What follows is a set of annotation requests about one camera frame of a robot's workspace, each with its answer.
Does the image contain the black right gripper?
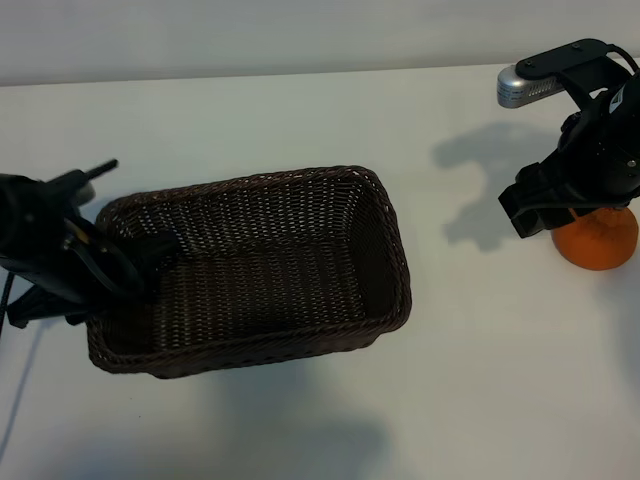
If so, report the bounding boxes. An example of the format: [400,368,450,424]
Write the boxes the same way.
[497,92,640,240]

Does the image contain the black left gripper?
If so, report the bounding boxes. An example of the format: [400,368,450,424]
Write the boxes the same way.
[4,184,180,329]

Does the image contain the orange fruit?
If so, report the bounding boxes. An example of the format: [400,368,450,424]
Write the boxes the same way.
[551,205,640,271]

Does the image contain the dark brown wicker basket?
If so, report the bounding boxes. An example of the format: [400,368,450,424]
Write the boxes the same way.
[87,164,414,380]

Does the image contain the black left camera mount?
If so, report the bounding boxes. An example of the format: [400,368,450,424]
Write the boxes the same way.
[47,158,120,206]

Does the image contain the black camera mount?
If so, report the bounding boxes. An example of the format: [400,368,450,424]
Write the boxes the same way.
[47,158,120,206]
[514,38,626,109]

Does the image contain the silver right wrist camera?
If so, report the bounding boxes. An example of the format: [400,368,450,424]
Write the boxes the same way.
[495,64,564,109]

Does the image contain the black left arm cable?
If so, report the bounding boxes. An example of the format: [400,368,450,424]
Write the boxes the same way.
[0,272,14,332]

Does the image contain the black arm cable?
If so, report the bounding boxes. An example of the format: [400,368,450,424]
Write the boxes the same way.
[607,43,640,72]
[0,272,14,332]

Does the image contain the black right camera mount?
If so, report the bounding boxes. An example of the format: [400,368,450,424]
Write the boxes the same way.
[514,38,626,109]

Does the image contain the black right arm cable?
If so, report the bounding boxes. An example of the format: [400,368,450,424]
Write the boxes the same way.
[607,43,640,72]

